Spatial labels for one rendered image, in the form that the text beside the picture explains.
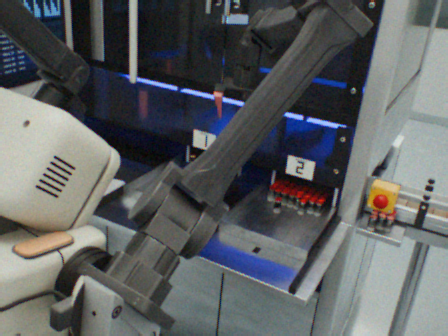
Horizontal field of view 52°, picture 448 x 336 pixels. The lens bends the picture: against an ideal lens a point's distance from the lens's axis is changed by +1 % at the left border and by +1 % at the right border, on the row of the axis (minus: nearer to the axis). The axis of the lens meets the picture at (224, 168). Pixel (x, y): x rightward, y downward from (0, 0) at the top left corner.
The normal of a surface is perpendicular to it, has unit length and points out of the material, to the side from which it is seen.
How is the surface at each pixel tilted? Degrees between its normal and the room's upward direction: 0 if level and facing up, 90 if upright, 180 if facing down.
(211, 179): 76
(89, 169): 90
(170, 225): 57
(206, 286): 90
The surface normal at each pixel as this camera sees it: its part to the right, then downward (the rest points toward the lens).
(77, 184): 0.82, 0.30
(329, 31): 0.16, 0.19
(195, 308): -0.47, 0.33
